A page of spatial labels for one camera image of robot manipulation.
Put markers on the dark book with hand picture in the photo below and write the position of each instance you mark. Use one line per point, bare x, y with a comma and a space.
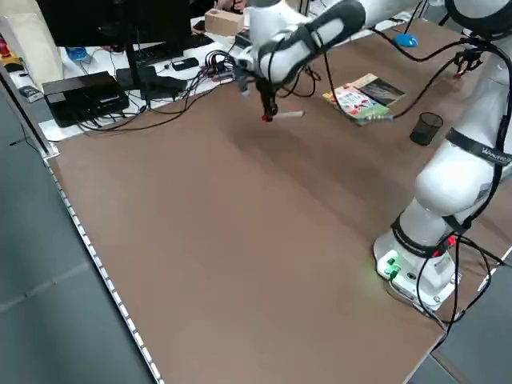
384, 90

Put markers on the cardboard box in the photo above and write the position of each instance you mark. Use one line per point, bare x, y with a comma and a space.
224, 22

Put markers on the black monitor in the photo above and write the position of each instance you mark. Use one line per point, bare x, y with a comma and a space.
112, 20

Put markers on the black keyboard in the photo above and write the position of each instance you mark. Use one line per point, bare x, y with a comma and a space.
172, 48

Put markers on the colourful green cookbook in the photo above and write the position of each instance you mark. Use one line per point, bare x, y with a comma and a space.
358, 102

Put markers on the small blue object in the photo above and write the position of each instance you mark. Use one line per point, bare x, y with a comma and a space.
76, 53

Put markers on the red-capped whiteboard marker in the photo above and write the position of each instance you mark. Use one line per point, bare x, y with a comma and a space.
290, 115

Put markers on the black box device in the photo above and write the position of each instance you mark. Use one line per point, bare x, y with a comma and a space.
80, 96

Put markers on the aluminium frame post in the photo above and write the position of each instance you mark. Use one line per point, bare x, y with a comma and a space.
24, 116

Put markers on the blue desk lamp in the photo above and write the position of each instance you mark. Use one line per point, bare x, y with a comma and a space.
406, 40

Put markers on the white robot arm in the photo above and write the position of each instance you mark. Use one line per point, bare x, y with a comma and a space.
452, 188

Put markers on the black mesh pen holder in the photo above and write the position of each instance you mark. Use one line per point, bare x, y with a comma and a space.
426, 130

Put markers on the small black device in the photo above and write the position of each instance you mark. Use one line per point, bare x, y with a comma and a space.
184, 64

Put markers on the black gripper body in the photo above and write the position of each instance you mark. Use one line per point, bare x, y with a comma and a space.
267, 89

